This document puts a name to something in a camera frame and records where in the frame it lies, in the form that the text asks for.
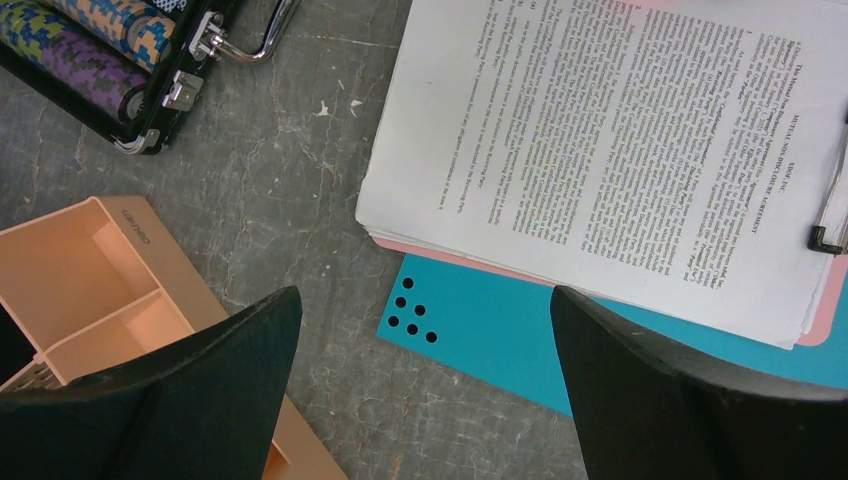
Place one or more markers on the pink clipboard with paper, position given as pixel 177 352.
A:
pixel 671 155

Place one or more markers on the blue plastic folder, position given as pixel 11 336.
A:
pixel 498 329

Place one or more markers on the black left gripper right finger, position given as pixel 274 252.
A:
pixel 646 406

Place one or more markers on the black poker chip case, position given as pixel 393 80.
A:
pixel 129 70

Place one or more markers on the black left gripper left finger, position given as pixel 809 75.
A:
pixel 203 407

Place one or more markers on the peach plastic file organizer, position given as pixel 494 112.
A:
pixel 103 282

